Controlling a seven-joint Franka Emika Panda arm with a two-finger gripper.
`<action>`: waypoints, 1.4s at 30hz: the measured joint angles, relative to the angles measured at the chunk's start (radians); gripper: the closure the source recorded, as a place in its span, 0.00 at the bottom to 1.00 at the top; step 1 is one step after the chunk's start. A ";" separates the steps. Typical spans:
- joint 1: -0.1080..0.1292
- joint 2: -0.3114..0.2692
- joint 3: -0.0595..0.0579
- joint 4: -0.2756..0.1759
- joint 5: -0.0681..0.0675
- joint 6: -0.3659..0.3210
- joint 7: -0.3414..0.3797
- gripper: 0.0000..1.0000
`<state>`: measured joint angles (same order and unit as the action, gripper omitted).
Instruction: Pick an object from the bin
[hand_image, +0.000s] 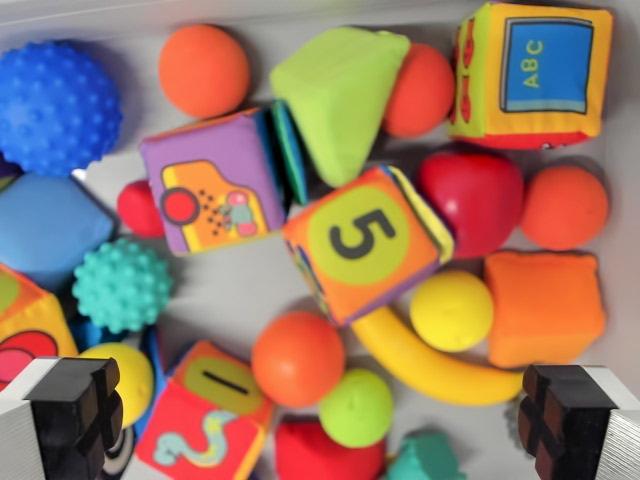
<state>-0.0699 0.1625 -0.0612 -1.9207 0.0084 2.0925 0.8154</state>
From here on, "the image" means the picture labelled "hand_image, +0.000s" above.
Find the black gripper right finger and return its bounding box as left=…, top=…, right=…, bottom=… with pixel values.
left=516, top=364, right=640, bottom=480

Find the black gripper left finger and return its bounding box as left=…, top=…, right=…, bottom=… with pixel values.
left=0, top=356, right=124, bottom=480

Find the red strawberry toy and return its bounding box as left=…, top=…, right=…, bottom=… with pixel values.
left=116, top=179, right=166, bottom=239

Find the black and white toy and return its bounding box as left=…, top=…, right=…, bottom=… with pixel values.
left=102, top=424, right=137, bottom=480

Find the yellow foam ball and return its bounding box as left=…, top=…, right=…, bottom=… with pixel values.
left=409, top=270, right=495, bottom=353
left=78, top=342, right=155, bottom=429

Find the orange fabric cube with heart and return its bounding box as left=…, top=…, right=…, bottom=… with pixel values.
left=0, top=263, right=80, bottom=392

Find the orange fabric block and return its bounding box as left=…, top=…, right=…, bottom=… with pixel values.
left=483, top=250, right=607, bottom=370

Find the fabric cube with number 1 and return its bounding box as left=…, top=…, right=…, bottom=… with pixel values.
left=134, top=340, right=275, bottom=480

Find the teal bumpy rubber ball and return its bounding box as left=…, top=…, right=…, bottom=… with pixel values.
left=71, top=237, right=174, bottom=335

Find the yellow plastic banana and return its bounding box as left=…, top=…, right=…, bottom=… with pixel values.
left=350, top=305, right=525, bottom=407

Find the teal plastic toy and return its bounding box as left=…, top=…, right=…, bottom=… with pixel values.
left=384, top=430, right=467, bottom=480

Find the blue fabric block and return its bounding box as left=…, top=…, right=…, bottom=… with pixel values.
left=0, top=172, right=120, bottom=294

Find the orange foam ball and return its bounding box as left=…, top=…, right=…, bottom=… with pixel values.
left=519, top=165, right=610, bottom=252
left=382, top=42, right=456, bottom=139
left=158, top=23, right=251, bottom=120
left=250, top=310, right=347, bottom=408

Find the green foam ball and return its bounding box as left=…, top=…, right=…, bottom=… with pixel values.
left=318, top=368, right=395, bottom=449

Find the red plastic apple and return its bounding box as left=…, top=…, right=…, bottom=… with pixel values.
left=417, top=151, right=525, bottom=260

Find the red fabric block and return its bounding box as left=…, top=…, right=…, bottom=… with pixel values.
left=273, top=418, right=389, bottom=480

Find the purple fabric cube with taxi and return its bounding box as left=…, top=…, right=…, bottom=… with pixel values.
left=139, top=107, right=287, bottom=256

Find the fabric cube with number 5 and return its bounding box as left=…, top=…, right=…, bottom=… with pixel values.
left=282, top=164, right=456, bottom=327

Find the blue bumpy rubber ball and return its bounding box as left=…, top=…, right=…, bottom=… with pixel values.
left=0, top=39, right=124, bottom=178

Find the blue green fabric disc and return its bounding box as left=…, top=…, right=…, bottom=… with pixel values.
left=271, top=99, right=310, bottom=206

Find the fabric cube with ABC book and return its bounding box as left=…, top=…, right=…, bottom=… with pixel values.
left=447, top=1, right=615, bottom=150

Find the green fabric triangle block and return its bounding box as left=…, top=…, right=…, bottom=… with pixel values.
left=269, top=26, right=412, bottom=189

